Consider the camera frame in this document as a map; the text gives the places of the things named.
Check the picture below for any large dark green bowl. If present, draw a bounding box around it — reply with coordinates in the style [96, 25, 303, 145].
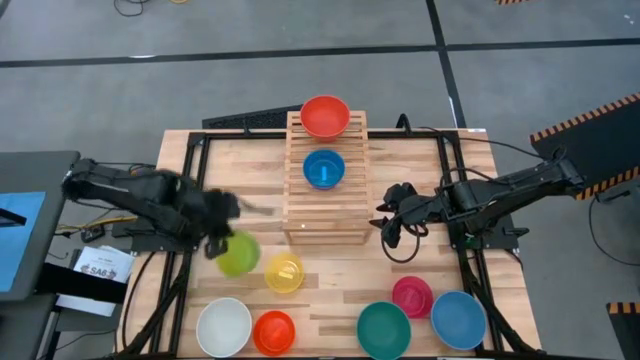
[356, 301, 412, 360]

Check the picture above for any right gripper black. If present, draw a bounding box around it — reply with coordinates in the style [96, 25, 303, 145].
[369, 182, 444, 249]

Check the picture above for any grey desk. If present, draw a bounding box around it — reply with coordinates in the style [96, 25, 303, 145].
[0, 150, 81, 304]

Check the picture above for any yellow cable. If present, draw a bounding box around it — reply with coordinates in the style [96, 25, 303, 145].
[55, 214, 137, 235]

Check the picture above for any large white bowl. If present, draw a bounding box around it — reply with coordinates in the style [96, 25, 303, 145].
[195, 297, 253, 359]

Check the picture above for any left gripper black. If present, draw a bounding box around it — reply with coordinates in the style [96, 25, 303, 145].
[189, 187, 241, 260]

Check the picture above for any small cyan bowl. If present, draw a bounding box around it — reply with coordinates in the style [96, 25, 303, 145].
[302, 148, 347, 191]

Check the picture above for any black curved floor cable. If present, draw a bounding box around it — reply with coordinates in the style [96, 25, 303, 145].
[588, 192, 640, 268]

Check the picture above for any small yellow bowl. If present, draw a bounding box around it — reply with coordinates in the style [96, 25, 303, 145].
[263, 252, 305, 295]

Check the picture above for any plain white paper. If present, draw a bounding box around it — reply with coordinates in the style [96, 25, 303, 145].
[54, 293, 119, 319]

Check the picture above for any small black hazard-striped panel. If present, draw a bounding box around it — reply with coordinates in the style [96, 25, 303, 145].
[606, 301, 640, 360]

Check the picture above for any black looped gripper cable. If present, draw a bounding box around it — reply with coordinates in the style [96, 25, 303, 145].
[380, 223, 430, 265]

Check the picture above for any large blue bowl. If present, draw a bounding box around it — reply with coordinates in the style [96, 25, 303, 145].
[430, 290, 488, 351]

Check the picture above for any small light green bowl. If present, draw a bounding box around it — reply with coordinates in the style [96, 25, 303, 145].
[215, 230, 262, 279]

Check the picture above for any large red bowl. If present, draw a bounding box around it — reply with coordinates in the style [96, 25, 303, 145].
[299, 94, 351, 144]

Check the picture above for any blue sheet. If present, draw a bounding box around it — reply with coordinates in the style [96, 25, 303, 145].
[0, 191, 47, 294]

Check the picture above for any black coiled floor cable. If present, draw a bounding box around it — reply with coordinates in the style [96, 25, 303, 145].
[113, 0, 151, 18]

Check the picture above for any long black arm cable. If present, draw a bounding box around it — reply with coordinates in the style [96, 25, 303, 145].
[397, 113, 554, 162]

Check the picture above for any slatted wooden shelf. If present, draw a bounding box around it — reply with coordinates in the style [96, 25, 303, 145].
[282, 110, 375, 246]

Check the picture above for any black aluminium table frame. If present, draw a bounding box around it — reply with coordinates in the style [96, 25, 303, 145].
[117, 128, 546, 360]

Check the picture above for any large black hazard-striped panel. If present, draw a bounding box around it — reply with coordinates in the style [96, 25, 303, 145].
[529, 93, 640, 201]

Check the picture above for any small magenta bowl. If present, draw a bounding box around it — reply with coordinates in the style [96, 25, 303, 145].
[391, 275, 435, 320]

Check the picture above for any small orange bowl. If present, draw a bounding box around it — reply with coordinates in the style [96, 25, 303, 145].
[252, 310, 297, 357]

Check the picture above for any white printed manual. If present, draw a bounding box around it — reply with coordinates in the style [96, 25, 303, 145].
[72, 244, 136, 285]

